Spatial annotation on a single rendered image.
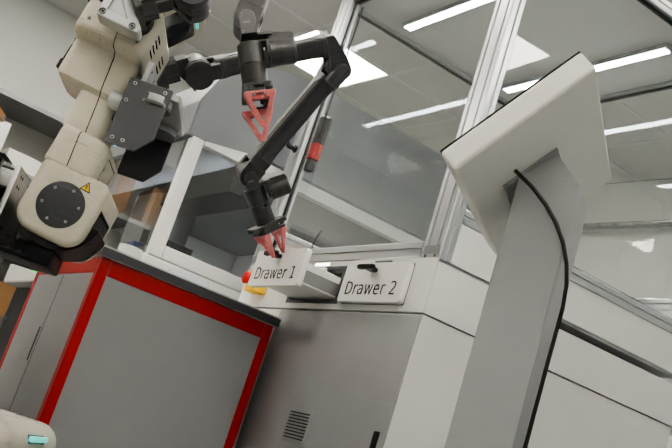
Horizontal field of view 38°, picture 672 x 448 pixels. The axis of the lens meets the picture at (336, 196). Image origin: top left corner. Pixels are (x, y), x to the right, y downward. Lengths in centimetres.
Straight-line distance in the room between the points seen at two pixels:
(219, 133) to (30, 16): 359
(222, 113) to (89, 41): 141
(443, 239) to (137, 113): 81
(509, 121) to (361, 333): 98
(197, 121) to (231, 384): 113
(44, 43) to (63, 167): 488
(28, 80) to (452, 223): 488
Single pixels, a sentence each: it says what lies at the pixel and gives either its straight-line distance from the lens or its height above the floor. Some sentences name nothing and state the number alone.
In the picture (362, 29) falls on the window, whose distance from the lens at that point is 343.
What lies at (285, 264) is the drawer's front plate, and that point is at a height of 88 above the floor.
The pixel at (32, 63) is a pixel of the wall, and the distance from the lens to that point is 703.
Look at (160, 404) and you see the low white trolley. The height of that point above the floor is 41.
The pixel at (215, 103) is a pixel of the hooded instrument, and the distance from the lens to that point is 368.
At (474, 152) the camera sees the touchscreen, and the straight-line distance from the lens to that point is 179.
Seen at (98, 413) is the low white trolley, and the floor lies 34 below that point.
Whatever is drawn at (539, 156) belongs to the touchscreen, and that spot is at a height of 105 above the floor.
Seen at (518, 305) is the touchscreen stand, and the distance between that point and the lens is 187.
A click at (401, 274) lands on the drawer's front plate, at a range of 252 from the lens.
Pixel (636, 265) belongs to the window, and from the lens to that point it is 297.
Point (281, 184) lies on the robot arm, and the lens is 275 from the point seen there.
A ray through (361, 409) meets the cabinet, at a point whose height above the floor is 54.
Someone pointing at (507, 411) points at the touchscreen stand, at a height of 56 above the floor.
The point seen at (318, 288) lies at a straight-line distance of 275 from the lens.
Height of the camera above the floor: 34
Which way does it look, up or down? 16 degrees up
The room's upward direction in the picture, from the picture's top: 18 degrees clockwise
